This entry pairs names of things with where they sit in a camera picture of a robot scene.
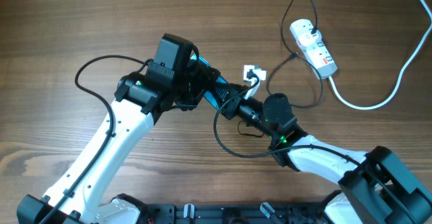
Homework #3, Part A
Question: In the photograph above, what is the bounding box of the blue screen smartphone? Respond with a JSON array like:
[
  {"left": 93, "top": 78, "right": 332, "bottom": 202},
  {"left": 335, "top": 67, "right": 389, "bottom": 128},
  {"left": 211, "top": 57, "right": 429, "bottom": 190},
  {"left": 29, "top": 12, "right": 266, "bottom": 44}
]
[{"left": 198, "top": 57, "right": 231, "bottom": 110}]

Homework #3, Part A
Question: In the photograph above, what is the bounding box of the black charger cable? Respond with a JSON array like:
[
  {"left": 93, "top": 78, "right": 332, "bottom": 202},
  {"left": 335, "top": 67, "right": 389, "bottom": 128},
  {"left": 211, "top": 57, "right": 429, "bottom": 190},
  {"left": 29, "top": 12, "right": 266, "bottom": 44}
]
[{"left": 266, "top": 0, "right": 324, "bottom": 109}]

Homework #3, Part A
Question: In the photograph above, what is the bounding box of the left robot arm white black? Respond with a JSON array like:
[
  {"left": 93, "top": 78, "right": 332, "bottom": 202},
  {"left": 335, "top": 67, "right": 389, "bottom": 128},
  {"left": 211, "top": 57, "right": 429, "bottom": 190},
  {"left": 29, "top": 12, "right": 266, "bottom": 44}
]
[{"left": 17, "top": 34, "right": 220, "bottom": 223}]

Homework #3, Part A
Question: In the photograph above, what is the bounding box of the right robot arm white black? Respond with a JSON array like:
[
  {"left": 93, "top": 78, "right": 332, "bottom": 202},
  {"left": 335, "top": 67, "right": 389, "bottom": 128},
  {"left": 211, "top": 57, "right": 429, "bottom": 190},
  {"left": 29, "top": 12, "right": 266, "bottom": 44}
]
[{"left": 211, "top": 83, "right": 431, "bottom": 223}]

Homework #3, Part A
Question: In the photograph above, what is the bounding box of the white power strip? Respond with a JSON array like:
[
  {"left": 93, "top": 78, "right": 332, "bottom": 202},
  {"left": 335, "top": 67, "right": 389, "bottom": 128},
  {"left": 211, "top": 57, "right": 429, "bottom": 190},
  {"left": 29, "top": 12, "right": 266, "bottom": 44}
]
[{"left": 290, "top": 19, "right": 338, "bottom": 79}]

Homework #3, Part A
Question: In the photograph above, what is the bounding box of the white power strip cord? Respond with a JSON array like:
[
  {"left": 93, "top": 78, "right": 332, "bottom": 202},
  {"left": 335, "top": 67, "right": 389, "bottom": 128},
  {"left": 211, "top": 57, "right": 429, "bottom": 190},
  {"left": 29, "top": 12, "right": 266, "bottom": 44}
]
[{"left": 327, "top": 0, "right": 432, "bottom": 111}]

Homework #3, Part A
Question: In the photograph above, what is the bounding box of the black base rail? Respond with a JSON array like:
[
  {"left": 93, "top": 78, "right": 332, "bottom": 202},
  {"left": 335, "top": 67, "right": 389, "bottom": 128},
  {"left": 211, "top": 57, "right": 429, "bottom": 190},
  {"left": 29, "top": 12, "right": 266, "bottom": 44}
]
[{"left": 142, "top": 202, "right": 329, "bottom": 224}]

